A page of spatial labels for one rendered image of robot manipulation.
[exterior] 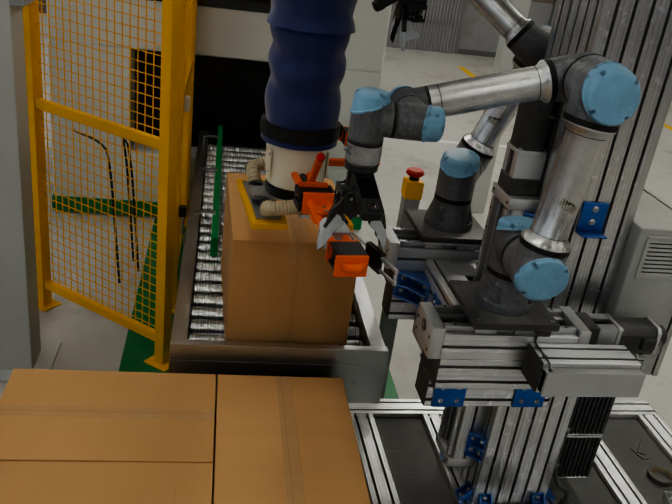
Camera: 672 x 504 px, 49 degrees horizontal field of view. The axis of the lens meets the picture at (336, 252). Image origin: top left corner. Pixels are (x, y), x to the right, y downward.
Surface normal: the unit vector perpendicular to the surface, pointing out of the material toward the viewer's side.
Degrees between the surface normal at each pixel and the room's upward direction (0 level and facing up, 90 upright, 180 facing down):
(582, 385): 90
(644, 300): 90
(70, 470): 0
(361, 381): 90
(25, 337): 90
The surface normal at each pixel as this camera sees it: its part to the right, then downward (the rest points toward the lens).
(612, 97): 0.12, 0.31
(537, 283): 0.06, 0.55
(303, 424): 0.12, -0.90
